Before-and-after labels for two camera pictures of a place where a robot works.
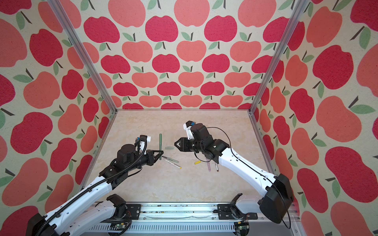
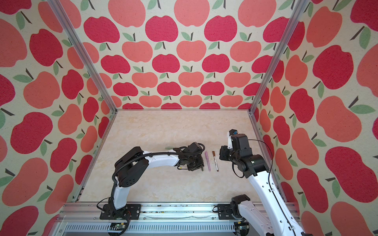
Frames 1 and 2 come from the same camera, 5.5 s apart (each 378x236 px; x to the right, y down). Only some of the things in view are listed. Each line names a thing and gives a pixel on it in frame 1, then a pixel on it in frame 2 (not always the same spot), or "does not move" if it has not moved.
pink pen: [208, 165] does not move
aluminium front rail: [190, 219] does not move
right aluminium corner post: [298, 8] does not move
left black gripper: [151, 158] → [200, 165]
